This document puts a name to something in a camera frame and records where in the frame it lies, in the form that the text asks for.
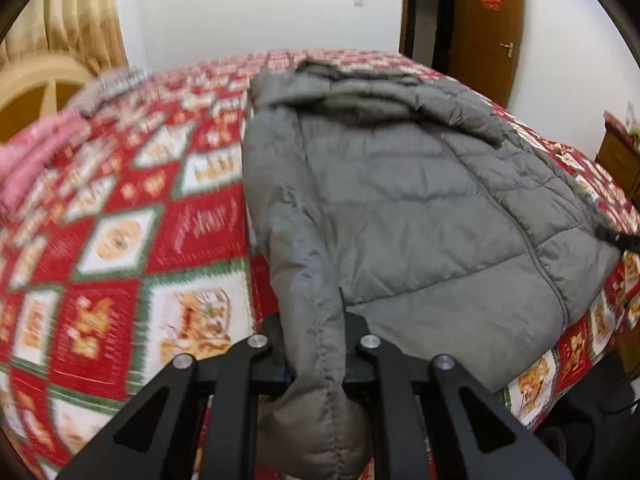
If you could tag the dark wooden door frame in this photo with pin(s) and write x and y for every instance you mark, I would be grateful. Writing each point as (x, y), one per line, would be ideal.
(407, 10)

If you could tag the cream wooden headboard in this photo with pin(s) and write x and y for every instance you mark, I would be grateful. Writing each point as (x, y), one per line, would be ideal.
(35, 90)

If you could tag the red patterned box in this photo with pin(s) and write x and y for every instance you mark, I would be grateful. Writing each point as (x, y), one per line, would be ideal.
(620, 125)

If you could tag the red printed bedsheet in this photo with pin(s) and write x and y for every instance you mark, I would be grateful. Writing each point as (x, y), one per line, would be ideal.
(200, 230)

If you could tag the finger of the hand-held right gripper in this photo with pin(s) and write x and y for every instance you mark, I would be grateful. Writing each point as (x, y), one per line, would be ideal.
(625, 241)

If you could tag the yellow patterned curtain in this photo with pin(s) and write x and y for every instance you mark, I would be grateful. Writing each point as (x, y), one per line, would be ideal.
(75, 15)

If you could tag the brown wooden door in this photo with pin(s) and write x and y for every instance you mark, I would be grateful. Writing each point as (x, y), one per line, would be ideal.
(487, 35)

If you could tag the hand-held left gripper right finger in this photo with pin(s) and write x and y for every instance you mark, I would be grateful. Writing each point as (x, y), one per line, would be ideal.
(380, 375)

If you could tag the grey knitted cloth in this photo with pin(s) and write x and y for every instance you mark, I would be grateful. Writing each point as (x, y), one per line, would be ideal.
(112, 90)

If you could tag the pink folded blanket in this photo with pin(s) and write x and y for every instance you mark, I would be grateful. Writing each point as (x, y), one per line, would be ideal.
(35, 155)

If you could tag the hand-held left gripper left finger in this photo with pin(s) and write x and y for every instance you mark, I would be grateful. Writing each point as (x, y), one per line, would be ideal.
(270, 360)

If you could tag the grey puffer jacket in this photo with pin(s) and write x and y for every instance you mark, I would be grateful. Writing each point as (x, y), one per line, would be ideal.
(400, 200)

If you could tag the brown wooden cabinet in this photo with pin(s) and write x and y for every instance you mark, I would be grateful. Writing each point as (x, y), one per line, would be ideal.
(620, 165)

